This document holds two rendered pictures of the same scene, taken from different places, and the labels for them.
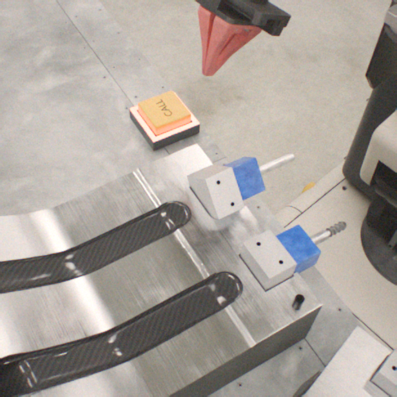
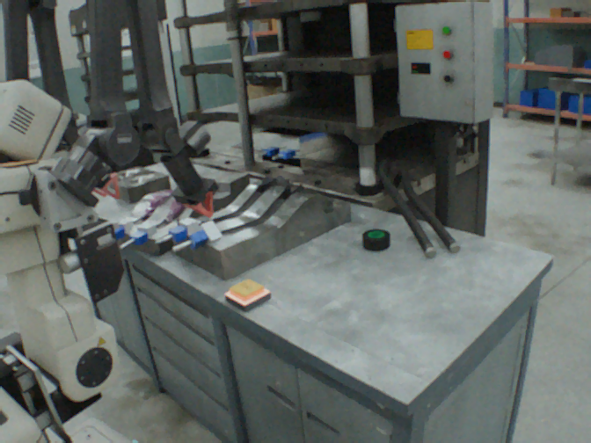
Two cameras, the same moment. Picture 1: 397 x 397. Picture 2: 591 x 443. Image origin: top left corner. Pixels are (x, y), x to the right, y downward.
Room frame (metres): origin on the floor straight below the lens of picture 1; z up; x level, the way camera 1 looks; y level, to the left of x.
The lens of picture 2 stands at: (1.63, 0.07, 1.40)
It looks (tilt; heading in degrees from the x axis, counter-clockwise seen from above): 22 degrees down; 173
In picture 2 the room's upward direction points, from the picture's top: 5 degrees counter-clockwise
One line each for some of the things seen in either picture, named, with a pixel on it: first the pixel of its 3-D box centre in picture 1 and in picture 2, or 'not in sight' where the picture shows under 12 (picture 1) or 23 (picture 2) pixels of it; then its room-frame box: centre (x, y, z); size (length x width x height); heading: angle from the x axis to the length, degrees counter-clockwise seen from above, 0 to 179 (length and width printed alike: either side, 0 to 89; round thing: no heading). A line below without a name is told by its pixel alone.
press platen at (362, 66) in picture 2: not in sight; (319, 71); (-0.75, 0.54, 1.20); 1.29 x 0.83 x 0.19; 34
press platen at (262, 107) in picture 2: not in sight; (324, 119); (-0.75, 0.54, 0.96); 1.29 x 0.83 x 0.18; 34
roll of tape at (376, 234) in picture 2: not in sight; (375, 240); (0.40, 0.44, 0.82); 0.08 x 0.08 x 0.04
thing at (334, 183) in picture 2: not in sight; (324, 157); (-0.76, 0.53, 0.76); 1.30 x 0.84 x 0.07; 34
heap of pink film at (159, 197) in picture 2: not in sight; (178, 195); (-0.01, -0.13, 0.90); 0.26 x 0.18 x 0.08; 141
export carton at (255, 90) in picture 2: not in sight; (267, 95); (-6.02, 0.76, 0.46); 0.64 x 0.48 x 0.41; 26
